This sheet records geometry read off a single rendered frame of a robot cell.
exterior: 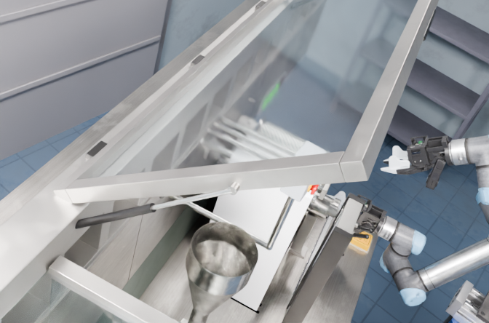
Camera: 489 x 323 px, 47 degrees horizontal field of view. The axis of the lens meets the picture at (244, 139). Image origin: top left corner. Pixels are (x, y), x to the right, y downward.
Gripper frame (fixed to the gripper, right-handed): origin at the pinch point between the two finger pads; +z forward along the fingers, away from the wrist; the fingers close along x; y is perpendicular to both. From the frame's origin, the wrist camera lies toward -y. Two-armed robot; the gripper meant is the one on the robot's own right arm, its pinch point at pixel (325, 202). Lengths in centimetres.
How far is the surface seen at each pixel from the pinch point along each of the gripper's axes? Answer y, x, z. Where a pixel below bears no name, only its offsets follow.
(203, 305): 29, 82, 15
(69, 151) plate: 35, 66, 61
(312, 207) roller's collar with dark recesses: 24.9, 33.4, 3.5
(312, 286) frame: 13, 48, -6
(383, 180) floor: -109, -175, -33
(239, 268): 35, 73, 12
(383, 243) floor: -109, -116, -46
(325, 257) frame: 25, 48, -5
